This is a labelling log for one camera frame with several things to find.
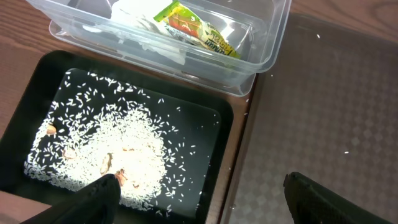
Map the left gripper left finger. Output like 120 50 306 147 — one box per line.
21 174 121 224

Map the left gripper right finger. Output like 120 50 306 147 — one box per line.
283 172 389 224

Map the yellow snack wrapper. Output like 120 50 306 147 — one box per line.
153 1 241 59

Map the spilled white rice pile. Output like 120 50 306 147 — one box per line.
23 70 221 217

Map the black tray bin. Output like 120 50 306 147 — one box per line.
1 50 233 223

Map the brown serving tray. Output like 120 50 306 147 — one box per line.
221 14 397 223

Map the clear plastic bin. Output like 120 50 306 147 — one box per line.
29 0 291 96

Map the white crumpled tissue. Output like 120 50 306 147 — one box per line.
82 0 187 66

